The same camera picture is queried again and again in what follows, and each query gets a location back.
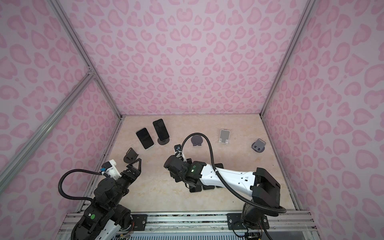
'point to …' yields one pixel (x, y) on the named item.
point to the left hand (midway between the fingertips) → (137, 161)
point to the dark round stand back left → (163, 142)
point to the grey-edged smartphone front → (208, 187)
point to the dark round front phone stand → (130, 156)
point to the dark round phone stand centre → (196, 140)
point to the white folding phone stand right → (224, 136)
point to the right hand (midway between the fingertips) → (176, 164)
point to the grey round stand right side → (259, 145)
